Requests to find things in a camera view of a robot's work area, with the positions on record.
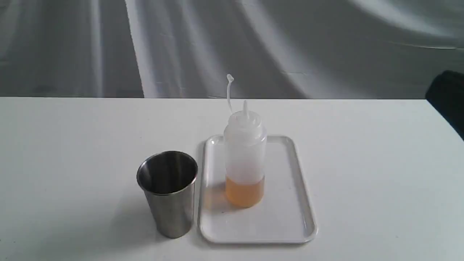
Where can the translucent squeeze bottle amber liquid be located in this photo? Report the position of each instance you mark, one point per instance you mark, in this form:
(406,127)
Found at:
(245,139)

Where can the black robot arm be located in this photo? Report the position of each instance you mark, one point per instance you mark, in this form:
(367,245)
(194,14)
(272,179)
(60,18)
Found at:
(446,95)

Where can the stainless steel cup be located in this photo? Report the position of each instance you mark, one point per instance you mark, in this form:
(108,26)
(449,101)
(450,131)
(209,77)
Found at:
(168,181)

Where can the grey backdrop cloth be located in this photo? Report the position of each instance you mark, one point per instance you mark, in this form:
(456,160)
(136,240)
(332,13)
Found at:
(183,49)

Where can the white plastic tray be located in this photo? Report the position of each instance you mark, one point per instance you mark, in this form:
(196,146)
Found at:
(284,215)

